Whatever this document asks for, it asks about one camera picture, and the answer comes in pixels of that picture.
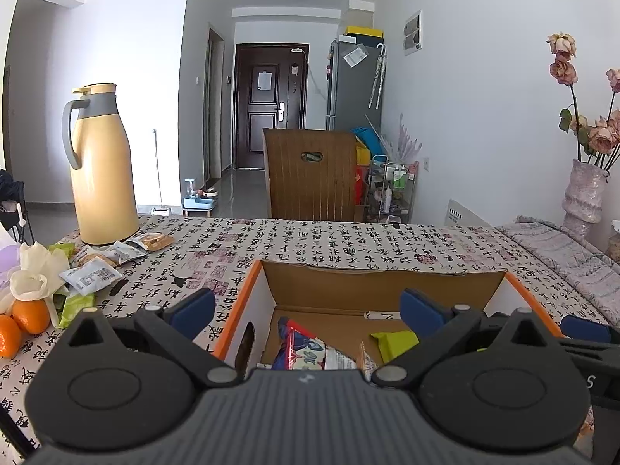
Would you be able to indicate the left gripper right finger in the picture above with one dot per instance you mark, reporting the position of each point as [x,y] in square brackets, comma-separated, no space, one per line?
[441,332]

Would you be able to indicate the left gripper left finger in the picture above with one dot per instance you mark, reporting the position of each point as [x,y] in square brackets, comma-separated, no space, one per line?
[170,333]

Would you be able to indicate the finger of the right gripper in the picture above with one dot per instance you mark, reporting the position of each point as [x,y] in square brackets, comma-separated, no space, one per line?
[582,329]

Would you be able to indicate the red silver snack bag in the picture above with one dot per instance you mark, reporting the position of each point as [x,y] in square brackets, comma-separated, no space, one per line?
[302,350]

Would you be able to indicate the pink folded table runner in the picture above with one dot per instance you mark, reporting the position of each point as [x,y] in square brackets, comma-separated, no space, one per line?
[588,270]

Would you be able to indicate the calligraphy print tablecloth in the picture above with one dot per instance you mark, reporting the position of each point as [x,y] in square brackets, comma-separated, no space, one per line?
[217,253]

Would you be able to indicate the red cardboard snack box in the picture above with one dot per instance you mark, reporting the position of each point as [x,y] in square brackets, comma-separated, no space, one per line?
[344,308]

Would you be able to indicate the green snack pack on left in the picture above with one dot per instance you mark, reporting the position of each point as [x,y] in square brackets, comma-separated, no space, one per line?
[72,305]

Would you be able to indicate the front orange mandarin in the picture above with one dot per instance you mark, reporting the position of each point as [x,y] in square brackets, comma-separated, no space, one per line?
[31,316]

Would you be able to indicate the orange mandarin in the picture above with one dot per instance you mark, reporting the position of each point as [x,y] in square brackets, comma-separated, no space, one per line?
[10,337]
[31,316]

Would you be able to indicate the pink textured flower vase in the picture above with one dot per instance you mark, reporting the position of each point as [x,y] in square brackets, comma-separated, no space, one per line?
[583,198]

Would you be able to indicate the yellow thermos jug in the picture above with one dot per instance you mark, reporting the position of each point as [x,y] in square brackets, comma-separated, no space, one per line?
[97,149]

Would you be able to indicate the left orange mandarin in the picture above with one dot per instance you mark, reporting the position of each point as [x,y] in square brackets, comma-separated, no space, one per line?
[10,337]

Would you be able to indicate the wooden chair back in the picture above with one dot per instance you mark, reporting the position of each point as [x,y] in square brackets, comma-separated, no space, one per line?
[310,174]

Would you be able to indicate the dried pink rose bouquet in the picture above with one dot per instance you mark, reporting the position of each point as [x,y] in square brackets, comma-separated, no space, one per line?
[591,116]

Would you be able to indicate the grey refrigerator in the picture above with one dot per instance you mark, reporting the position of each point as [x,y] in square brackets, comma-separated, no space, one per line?
[356,74]

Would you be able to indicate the dark brown entrance door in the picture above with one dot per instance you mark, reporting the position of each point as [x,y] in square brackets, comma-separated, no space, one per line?
[270,93]

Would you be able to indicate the metal wire storage rack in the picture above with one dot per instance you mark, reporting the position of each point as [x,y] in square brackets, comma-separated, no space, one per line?
[390,191]

